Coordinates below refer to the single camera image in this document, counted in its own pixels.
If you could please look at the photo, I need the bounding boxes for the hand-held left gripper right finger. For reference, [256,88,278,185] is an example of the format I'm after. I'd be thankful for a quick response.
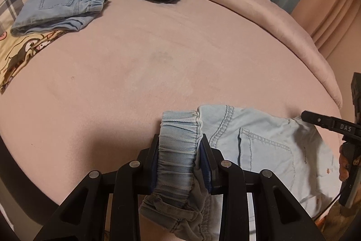
[198,134,325,241]

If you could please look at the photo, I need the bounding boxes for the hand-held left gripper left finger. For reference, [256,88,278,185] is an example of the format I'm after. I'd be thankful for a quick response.
[33,133,162,241]

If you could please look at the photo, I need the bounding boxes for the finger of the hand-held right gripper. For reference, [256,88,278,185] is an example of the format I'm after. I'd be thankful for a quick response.
[301,110,361,143]

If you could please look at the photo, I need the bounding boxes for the light blue denim shorts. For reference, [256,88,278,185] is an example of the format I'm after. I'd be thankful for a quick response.
[139,104,343,239]

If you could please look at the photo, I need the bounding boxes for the person's right forearm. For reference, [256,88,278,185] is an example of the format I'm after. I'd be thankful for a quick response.
[314,194,361,241]

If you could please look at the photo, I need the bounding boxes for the person's right hand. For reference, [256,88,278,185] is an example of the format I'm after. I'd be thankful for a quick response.
[339,142,353,182]

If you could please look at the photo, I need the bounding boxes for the pink curtain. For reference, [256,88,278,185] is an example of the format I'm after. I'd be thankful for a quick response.
[290,0,361,61]

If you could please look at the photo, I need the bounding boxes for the pink blanket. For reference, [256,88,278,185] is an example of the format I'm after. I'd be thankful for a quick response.
[0,0,343,241]

